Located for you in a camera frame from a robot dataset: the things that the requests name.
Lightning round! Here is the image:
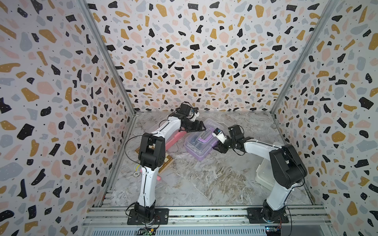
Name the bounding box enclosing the purple toolbox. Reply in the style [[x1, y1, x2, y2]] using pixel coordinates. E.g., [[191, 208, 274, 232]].
[[184, 119, 225, 161]]

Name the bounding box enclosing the white toolbox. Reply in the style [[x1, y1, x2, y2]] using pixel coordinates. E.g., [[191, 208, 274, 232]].
[[255, 147, 276, 190]]

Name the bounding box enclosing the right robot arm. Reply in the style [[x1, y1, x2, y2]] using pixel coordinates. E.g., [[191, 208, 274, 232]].
[[212, 125, 308, 222]]

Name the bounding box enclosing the pink toolbox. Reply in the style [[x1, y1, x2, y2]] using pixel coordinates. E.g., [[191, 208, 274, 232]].
[[147, 124, 187, 151]]

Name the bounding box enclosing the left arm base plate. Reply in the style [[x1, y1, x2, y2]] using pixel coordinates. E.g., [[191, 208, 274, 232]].
[[127, 208, 169, 225]]

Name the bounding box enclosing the wooden checkerboard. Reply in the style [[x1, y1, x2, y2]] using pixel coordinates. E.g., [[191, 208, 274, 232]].
[[135, 147, 173, 175]]

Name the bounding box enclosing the small clear round tag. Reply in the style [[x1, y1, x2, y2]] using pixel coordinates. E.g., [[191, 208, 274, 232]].
[[133, 164, 141, 178]]

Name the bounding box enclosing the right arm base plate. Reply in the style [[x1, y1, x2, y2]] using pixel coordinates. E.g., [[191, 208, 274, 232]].
[[247, 207, 289, 224]]

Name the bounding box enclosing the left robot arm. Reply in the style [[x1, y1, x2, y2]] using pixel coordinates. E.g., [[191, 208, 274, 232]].
[[134, 115, 206, 217]]

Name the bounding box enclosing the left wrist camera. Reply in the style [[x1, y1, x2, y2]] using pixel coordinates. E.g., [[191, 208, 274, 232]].
[[176, 101, 199, 122]]

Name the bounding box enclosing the aluminium front rail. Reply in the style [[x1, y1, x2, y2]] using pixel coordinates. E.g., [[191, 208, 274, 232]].
[[83, 205, 337, 236]]

